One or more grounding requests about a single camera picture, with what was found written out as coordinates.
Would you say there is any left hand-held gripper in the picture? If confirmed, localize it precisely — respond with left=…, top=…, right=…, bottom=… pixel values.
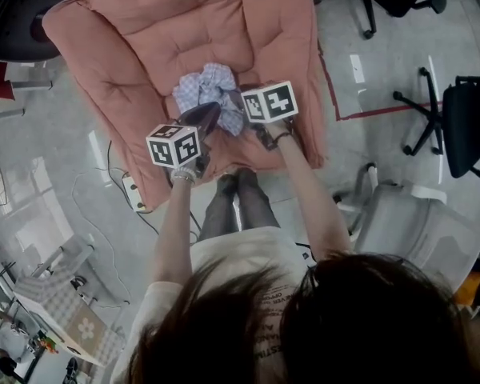
left=146, top=102, right=222, bottom=179

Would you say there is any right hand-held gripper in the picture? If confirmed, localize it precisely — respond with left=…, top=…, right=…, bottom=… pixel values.
left=225, top=80, right=301, bottom=152

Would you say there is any light blue cloth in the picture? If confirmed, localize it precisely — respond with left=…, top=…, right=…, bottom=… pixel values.
left=171, top=62, right=248, bottom=138

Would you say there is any pink cushioned lounge chair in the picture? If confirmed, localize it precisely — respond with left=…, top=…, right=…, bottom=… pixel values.
left=42, top=0, right=328, bottom=212

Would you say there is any person's left forearm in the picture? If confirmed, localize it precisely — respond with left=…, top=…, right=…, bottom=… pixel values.
left=150, top=177, right=198, bottom=286

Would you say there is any person's right forearm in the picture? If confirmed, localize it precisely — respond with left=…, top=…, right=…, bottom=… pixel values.
left=274, top=131, right=352, bottom=262

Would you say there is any white power strip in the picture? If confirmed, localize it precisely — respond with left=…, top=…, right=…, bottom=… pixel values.
left=121, top=173, right=148, bottom=213

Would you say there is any person's left leg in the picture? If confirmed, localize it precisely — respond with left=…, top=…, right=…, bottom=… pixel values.
left=198, top=173, right=240, bottom=242

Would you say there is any person's leg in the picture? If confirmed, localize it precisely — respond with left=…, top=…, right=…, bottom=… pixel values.
left=198, top=173, right=240, bottom=242
left=234, top=168, right=282, bottom=232

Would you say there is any person's right leg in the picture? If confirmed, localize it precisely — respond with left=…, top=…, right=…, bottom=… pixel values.
left=234, top=168, right=282, bottom=232

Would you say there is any cream printed T-shirt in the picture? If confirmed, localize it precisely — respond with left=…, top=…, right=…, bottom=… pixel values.
left=111, top=226, right=318, bottom=384

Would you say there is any grey white office chair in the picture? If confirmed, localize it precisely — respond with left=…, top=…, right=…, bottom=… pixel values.
left=333, top=161, right=480, bottom=292

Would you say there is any black grey round-base machine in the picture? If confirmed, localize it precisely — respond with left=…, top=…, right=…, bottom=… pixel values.
left=0, top=0, right=72, bottom=64

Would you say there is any checked flower box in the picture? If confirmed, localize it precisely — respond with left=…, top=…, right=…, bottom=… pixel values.
left=13, top=273, right=126, bottom=368

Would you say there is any black chair with orange cushion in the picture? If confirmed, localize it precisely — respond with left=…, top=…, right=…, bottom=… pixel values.
left=453, top=271, right=480, bottom=308

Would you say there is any silver wrist bracelet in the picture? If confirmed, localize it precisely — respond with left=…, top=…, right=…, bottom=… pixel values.
left=169, top=166, right=198, bottom=186

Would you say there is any black wrist hair tie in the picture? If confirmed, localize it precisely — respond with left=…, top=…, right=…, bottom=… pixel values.
left=269, top=130, right=294, bottom=146

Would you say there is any black floor cable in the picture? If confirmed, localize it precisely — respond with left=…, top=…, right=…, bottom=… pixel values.
left=105, top=139, right=204, bottom=240

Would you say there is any white table frame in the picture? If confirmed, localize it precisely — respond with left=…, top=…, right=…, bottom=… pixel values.
left=0, top=59, right=54, bottom=132

